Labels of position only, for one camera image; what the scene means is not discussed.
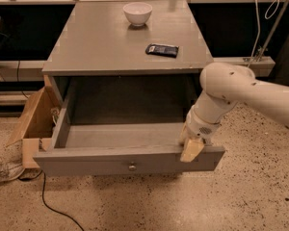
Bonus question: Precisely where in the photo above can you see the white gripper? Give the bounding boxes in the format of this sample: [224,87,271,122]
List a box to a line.
[178,90,236,163]

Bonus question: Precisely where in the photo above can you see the grey top drawer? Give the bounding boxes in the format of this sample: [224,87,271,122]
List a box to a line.
[33,77,226,178]

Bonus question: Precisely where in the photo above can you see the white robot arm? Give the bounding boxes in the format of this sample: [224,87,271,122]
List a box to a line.
[179,63,289,163]

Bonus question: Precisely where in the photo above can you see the grey drawer cabinet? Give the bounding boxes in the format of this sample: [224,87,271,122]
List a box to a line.
[42,0,218,127]

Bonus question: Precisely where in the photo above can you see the open cardboard box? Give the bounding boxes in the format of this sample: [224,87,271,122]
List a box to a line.
[8,75,61,169]

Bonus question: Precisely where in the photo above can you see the dark blue snack packet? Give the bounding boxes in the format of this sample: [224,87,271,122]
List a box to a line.
[145,43,179,58]

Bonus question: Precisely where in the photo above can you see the metal diagonal pole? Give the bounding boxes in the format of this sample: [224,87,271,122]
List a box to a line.
[254,0,289,62]

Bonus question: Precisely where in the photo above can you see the green packet in box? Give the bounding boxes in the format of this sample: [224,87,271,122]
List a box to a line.
[51,108,60,124]

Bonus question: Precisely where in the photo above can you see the white ceramic bowl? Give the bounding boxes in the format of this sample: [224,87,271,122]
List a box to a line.
[123,2,152,26]

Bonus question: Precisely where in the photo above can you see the black floor cable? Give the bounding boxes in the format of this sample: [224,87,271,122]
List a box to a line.
[16,168,85,231]

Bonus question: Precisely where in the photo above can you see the white hanging cable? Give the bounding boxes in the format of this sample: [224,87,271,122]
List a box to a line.
[247,0,281,67]

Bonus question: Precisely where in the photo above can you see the black wall cable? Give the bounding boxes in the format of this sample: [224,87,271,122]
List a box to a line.
[16,60,31,100]

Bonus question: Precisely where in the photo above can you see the white floor cable loop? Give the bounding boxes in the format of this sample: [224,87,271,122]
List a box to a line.
[0,161,25,187]

